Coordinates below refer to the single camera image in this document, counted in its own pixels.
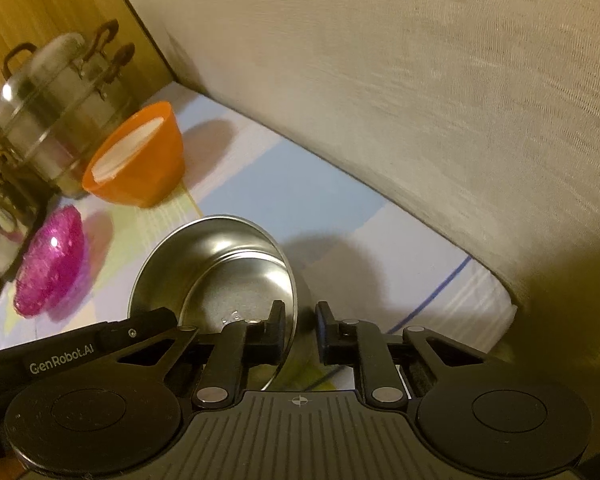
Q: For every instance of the stainless steel kettle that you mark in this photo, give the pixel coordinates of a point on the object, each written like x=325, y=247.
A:
x=23, y=198

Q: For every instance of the stainless steel steamer pot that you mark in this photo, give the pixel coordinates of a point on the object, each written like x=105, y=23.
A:
x=59, y=103

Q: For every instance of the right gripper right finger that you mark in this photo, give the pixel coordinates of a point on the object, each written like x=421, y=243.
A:
x=478, y=414

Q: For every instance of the person left hand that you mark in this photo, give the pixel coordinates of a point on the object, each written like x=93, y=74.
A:
x=10, y=469

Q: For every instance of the checkered tablecloth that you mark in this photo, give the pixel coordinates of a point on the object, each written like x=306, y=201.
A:
x=352, y=247

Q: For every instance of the purple plastic plate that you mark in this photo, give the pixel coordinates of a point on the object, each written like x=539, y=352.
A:
x=51, y=264

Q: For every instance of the stainless steel bowl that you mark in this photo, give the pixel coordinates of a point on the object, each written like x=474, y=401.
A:
x=222, y=269

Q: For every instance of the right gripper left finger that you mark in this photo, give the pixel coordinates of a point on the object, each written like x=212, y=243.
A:
x=116, y=414

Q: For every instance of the white plastic bowl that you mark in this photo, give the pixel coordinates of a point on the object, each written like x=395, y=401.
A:
x=124, y=150

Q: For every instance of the orange plastic bowl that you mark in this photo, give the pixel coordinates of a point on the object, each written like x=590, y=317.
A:
x=153, y=173

